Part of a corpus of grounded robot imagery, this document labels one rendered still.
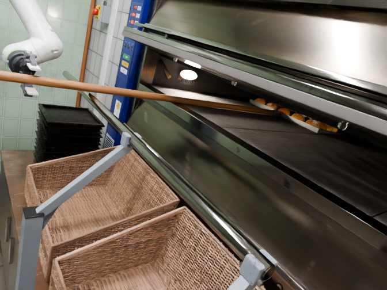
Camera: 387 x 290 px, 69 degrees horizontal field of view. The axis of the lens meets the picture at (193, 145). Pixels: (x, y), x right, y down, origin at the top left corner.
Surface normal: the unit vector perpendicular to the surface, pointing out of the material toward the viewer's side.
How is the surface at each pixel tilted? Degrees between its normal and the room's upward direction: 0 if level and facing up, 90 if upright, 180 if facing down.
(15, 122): 90
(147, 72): 90
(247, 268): 90
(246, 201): 70
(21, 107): 90
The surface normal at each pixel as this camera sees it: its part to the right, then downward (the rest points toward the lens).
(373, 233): -0.77, -0.01
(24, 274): 0.57, 0.43
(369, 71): -0.63, -0.32
